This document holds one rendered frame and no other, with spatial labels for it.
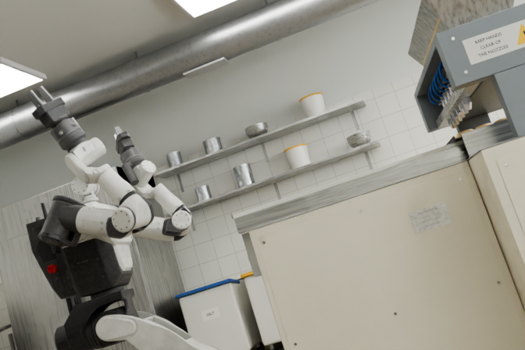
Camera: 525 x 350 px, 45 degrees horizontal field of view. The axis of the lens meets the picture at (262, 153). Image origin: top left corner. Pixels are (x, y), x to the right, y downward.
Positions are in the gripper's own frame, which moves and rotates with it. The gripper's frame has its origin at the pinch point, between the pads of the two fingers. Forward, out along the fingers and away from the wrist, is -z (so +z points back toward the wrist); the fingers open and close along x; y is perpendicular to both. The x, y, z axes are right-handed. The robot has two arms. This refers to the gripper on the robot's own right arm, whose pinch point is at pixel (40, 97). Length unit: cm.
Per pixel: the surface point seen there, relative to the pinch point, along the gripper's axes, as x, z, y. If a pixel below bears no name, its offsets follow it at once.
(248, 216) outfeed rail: 8, 68, 32
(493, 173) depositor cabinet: 17, 94, 100
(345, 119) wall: 419, 106, -120
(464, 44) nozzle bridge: 32, 62, 109
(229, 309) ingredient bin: 259, 175, -244
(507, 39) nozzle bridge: 36, 68, 118
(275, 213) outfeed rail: 11, 73, 39
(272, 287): -1, 89, 31
